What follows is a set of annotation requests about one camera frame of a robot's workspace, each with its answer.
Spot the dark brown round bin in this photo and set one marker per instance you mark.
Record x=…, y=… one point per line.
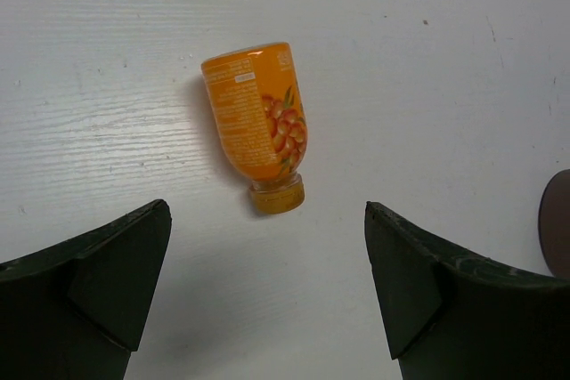
x=553, y=224

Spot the orange bottle with patterned label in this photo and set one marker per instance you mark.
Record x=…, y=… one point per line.
x=260, y=120

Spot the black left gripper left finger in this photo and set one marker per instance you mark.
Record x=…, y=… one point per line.
x=77, y=310

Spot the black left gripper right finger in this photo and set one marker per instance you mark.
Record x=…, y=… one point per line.
x=450, y=313

